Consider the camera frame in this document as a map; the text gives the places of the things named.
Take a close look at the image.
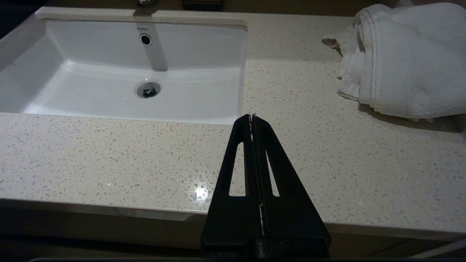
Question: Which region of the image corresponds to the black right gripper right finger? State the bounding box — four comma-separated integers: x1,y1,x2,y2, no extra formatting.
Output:
253,116,331,239

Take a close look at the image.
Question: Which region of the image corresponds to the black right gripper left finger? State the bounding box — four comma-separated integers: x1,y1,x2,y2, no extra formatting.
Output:
201,115,262,239

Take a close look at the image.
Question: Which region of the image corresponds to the chrome drain stopper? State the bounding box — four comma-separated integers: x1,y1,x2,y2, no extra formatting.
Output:
137,82,161,99

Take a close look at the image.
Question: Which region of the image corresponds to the white ceramic sink basin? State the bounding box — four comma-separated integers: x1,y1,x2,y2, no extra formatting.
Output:
0,7,250,126

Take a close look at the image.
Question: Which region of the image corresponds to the white towel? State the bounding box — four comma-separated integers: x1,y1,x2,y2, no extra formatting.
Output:
322,3,466,123

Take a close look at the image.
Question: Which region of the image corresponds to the black soap dish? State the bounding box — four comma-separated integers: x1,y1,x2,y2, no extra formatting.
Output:
181,0,224,11

